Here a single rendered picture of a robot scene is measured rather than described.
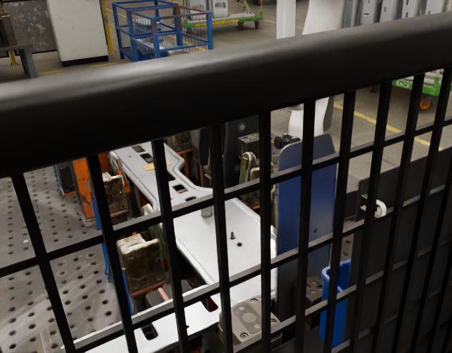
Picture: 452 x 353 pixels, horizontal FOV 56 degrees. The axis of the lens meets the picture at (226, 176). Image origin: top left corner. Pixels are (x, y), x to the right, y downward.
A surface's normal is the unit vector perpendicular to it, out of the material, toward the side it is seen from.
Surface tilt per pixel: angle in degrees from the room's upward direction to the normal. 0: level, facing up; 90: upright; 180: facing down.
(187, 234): 0
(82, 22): 90
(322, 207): 90
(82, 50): 90
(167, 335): 0
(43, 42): 83
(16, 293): 0
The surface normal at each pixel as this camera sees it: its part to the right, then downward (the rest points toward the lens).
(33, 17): 0.41, 0.38
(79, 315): -0.05, -0.89
